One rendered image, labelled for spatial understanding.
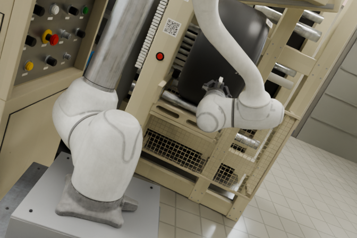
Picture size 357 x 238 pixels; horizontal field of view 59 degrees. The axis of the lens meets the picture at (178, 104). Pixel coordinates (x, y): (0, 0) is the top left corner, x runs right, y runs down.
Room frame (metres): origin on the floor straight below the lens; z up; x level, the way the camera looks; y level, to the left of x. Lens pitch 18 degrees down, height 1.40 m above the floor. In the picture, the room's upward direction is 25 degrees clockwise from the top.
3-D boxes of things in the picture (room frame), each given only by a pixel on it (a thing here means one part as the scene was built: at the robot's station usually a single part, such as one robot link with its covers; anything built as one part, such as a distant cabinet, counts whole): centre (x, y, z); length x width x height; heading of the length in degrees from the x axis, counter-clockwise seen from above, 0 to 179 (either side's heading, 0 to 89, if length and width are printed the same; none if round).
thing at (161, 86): (1.72, 0.11, 0.90); 0.40 x 0.03 x 0.10; 179
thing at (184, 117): (1.57, -0.06, 0.84); 0.36 x 0.09 x 0.06; 89
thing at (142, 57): (1.67, 0.28, 1.19); 0.05 x 0.04 x 0.48; 179
